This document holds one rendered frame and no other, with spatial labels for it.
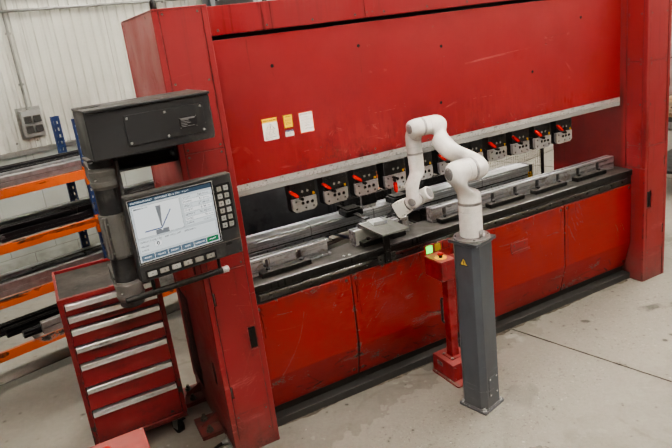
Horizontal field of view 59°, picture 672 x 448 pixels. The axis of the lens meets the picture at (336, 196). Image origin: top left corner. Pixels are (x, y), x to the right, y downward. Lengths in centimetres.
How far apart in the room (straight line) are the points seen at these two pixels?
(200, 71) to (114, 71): 446
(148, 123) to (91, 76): 474
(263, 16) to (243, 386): 190
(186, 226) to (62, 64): 472
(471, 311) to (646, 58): 230
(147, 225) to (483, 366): 194
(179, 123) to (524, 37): 244
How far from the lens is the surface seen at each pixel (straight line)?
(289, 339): 342
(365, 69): 342
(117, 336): 340
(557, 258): 451
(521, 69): 413
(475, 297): 325
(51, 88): 703
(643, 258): 508
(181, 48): 282
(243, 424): 343
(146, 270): 254
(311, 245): 342
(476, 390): 354
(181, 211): 253
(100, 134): 243
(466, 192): 306
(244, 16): 312
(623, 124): 489
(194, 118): 252
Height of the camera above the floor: 213
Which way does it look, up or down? 16 degrees down
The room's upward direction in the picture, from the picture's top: 7 degrees counter-clockwise
